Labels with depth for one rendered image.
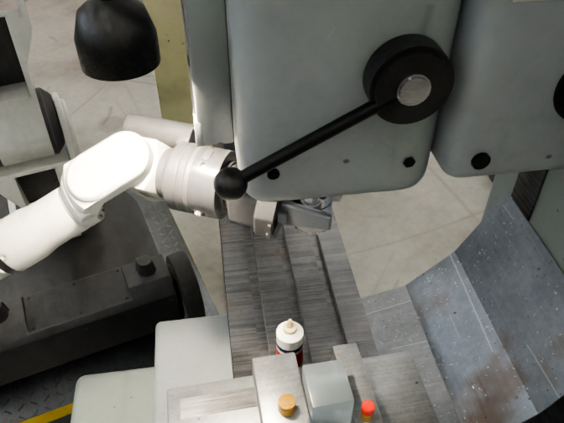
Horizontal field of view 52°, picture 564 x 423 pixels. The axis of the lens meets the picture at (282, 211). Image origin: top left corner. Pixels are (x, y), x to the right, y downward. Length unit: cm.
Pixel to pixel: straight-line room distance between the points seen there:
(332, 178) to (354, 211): 202
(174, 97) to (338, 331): 178
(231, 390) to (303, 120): 44
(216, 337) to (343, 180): 57
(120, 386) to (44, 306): 41
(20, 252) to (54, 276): 82
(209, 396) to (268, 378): 9
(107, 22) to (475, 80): 31
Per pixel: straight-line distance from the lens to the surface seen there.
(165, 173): 71
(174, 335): 108
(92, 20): 53
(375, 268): 233
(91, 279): 155
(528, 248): 97
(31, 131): 128
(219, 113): 59
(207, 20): 54
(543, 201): 95
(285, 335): 85
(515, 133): 56
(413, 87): 48
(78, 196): 74
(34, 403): 161
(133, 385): 118
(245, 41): 47
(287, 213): 67
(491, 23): 50
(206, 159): 70
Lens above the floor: 169
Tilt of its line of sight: 42 degrees down
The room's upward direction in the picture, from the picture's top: straight up
